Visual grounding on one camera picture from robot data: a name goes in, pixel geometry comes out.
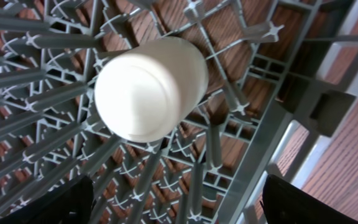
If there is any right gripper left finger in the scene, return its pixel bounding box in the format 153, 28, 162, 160
0, 175, 94, 224

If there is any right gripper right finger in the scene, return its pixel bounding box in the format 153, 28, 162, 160
261, 174, 358, 224

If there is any small white cup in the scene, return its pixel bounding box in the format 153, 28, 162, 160
94, 37, 209, 142

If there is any grey dishwasher rack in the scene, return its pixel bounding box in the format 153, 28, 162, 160
0, 1, 358, 223

